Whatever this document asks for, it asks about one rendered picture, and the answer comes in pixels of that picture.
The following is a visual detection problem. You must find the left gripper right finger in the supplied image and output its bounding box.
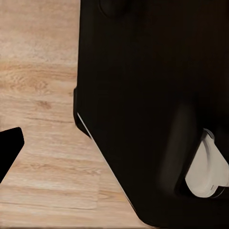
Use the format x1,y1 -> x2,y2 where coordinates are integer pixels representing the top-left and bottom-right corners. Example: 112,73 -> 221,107
214,126 -> 229,164

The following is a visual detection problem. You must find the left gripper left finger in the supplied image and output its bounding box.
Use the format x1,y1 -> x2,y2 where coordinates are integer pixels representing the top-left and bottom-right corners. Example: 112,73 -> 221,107
0,127 -> 24,183

